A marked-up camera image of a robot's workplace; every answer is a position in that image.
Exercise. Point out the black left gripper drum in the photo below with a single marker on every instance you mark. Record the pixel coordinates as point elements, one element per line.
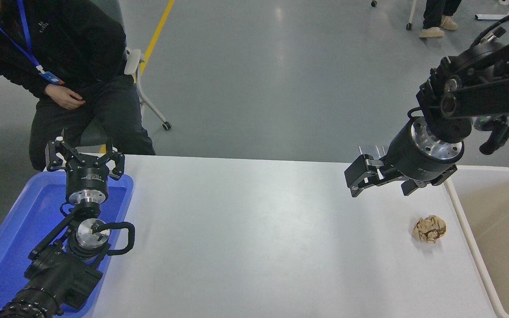
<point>86,176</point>

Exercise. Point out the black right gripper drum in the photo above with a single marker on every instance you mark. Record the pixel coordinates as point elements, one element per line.
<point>402,154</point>

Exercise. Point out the tan paper ball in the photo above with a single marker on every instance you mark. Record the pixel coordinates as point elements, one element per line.
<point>430,229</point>

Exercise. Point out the person's hand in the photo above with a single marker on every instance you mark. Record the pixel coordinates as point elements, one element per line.
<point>64,96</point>

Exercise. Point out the metal floor plate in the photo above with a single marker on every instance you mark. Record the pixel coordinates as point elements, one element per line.
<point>384,150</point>
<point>367,150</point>

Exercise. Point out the blue plastic tray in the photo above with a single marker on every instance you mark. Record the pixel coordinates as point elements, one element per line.
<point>16,221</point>

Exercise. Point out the large pale bin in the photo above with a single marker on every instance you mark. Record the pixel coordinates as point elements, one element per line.
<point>502,243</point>

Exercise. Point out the grey white wheeled chair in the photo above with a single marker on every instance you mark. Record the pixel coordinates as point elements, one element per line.
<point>133,62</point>

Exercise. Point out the seated person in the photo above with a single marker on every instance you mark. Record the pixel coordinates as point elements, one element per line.
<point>69,39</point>

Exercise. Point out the standing person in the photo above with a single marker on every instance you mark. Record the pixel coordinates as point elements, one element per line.
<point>435,17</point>

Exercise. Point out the white stand base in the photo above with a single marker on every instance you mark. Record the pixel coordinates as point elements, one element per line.
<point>506,17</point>

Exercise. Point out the white wheeled frame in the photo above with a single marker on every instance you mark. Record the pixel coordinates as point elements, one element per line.
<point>412,13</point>

